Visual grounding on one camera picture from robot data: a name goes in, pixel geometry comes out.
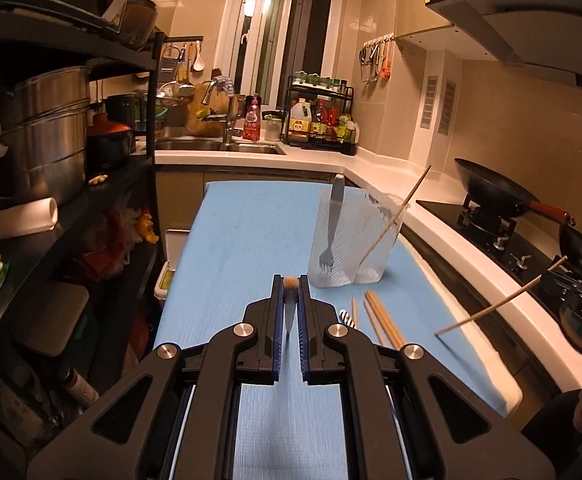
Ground dark bottle white label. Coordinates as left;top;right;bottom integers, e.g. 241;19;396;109
55;359;100;409

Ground row of spice jars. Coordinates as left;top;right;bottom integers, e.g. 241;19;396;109
292;71;348;88

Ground metal strainer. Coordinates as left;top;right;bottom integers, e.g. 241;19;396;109
157;81;196;108

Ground white trash bin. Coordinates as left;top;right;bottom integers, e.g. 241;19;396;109
154;228;192;312

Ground black gas stove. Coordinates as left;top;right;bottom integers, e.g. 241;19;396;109
415;199;572;288

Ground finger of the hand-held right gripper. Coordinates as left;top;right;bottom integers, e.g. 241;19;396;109
540;267;582;306

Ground thin bamboo skewer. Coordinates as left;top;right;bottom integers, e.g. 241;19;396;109
358;164;432;267
435;255;569;337

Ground grey range hood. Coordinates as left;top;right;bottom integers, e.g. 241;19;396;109
423;0;582;92

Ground wooden cutting board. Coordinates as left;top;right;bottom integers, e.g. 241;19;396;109
185;81;232;139

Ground black storage shelf rack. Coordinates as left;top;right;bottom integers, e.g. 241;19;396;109
0;0;206;480

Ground grey metal fork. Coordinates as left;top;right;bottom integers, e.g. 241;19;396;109
319;174;346;275

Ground large steel stock pot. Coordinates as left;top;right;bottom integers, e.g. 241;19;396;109
0;109;90;207

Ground black cooking pot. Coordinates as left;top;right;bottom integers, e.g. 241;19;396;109
105;93;140;132

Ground person's dark clothing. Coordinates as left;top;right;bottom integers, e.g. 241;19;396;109
520;387;582;480

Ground beige box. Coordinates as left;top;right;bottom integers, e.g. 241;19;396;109
13;281;90;359

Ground red dish soap bottle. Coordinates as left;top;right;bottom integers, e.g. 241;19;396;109
242;93;262;142

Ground green bottle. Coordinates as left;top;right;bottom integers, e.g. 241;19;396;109
339;115;360;145

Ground small steel stock pot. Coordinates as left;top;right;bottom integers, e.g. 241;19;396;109
8;65;92;123

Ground black condiment rack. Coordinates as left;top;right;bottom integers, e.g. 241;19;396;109
283;85;358;157

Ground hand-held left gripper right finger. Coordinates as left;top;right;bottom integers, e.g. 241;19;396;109
298;275;556;480

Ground yellow toy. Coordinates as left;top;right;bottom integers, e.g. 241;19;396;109
138;211;160;244

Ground metal grater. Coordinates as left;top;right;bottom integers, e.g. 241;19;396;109
160;45;178;84

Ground steel kitchen sink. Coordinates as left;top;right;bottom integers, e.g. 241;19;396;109
143;138;288;157

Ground kitchen window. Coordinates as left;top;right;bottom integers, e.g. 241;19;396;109
221;0;346;112

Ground red label sauce bottle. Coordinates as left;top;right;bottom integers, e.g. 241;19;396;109
311;99;340;142

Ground grey metal chopstick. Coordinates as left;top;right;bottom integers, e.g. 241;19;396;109
283;275;298;337

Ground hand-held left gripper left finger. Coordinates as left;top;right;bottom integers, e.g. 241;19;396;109
26;275;285;480

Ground yellow cooking oil bottle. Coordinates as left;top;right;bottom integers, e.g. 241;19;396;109
289;98;313;143

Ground white paper roll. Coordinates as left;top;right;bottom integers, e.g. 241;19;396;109
0;197;60;242

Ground hanging kitchen scissors and tools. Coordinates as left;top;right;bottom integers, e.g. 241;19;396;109
358;34;396;84

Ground large black wok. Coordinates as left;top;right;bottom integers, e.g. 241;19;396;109
453;158;576;227

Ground black pot orange lid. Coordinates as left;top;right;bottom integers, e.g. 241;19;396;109
86;112;138;172

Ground brown glass jar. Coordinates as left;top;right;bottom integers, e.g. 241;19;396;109
120;0;158;52

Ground grey wall panel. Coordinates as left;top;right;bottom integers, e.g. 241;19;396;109
420;75;439;131
438;79;458;137

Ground steel faucet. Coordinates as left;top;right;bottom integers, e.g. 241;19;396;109
201;79;246;145

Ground clear plastic utensil cup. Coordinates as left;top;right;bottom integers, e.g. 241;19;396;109
307;187;410;288

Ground blue table mat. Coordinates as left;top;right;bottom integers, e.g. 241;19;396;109
153;180;524;480

